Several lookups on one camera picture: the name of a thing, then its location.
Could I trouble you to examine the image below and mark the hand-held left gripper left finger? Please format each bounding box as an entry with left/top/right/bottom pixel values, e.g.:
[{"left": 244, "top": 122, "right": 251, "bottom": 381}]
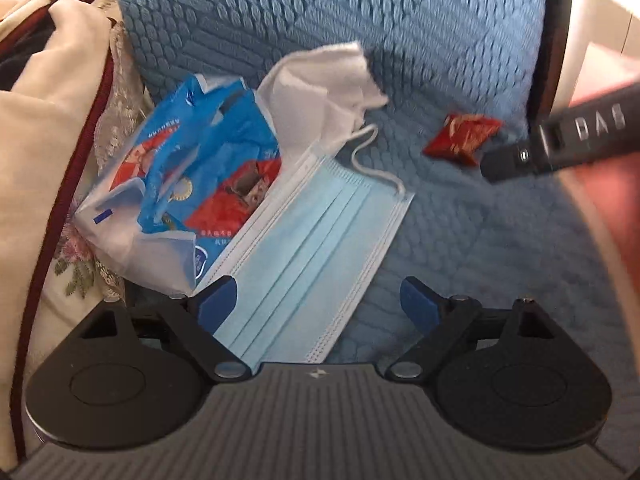
[{"left": 82, "top": 276, "right": 251, "bottom": 381}]

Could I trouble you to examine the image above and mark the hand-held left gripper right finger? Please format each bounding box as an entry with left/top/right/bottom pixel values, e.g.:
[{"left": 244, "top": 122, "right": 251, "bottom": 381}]
[{"left": 385, "top": 276, "right": 556, "bottom": 381}]

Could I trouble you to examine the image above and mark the pink cardboard box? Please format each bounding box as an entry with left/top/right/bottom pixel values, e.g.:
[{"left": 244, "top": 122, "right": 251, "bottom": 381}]
[{"left": 554, "top": 44, "right": 640, "bottom": 461}]

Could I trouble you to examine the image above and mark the blue face mask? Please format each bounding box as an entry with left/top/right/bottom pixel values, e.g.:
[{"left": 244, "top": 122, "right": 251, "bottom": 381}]
[{"left": 192, "top": 122, "right": 416, "bottom": 365}]

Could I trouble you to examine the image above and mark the red snack wrapper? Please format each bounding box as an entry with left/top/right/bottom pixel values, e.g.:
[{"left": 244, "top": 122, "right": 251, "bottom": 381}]
[{"left": 423, "top": 113, "right": 502, "bottom": 167}]

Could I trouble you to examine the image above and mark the blue tissue packet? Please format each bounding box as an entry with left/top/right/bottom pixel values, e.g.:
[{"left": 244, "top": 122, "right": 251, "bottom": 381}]
[{"left": 75, "top": 74, "right": 284, "bottom": 297}]

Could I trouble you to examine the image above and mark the white tissue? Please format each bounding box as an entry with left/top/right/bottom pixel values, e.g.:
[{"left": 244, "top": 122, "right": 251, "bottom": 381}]
[{"left": 255, "top": 41, "right": 390, "bottom": 155}]

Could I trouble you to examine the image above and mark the floral bed sheet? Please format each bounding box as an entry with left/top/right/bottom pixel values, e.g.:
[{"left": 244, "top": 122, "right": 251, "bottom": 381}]
[{"left": 50, "top": 20, "right": 156, "bottom": 307}]

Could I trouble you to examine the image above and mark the blue quilted chair cushion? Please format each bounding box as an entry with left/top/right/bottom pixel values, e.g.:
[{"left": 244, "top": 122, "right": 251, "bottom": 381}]
[{"left": 106, "top": 0, "right": 628, "bottom": 367}]

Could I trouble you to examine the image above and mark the white folding chair black frame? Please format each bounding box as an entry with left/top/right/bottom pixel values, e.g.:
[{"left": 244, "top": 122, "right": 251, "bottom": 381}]
[{"left": 527, "top": 0, "right": 640, "bottom": 123}]

